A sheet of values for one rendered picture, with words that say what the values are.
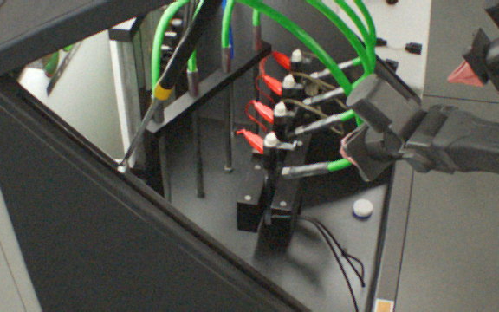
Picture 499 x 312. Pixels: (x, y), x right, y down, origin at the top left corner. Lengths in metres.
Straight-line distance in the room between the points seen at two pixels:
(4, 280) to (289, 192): 0.54
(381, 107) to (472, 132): 0.15
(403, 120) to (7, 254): 0.64
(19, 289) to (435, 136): 0.72
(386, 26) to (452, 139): 0.94
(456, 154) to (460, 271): 1.71
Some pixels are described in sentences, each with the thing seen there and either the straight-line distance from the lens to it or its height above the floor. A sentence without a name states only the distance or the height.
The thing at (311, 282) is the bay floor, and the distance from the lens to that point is 1.53.
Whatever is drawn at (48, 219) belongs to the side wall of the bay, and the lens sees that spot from 1.16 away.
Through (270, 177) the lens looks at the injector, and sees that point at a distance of 1.45.
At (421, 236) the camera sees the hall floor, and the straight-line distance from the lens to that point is 2.73.
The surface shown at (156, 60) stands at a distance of 1.34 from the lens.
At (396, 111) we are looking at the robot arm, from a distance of 1.05.
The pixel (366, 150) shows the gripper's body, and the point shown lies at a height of 1.26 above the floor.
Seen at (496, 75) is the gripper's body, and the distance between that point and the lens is 1.35.
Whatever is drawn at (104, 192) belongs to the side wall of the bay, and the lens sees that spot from 1.06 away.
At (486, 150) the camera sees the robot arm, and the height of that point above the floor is 1.45.
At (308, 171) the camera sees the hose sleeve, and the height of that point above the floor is 1.13.
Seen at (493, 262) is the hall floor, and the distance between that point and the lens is 2.72.
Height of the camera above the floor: 2.07
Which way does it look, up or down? 45 degrees down
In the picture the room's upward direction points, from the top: straight up
